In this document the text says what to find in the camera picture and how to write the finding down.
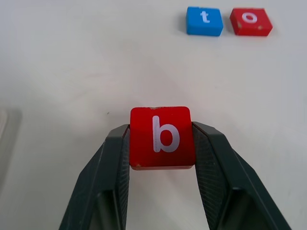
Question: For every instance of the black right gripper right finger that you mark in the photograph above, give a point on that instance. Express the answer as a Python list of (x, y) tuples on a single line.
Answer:
[(223, 182)]

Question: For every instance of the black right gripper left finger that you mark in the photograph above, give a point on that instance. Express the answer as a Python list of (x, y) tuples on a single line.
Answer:
[(100, 182)]

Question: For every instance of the red letter b block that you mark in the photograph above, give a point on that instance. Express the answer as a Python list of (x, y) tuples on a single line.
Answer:
[(144, 143)]

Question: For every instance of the blue letter t block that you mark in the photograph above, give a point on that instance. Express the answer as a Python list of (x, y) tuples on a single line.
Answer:
[(195, 20)]

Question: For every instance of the red letter o block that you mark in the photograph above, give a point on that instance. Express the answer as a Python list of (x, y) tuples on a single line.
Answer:
[(261, 20)]

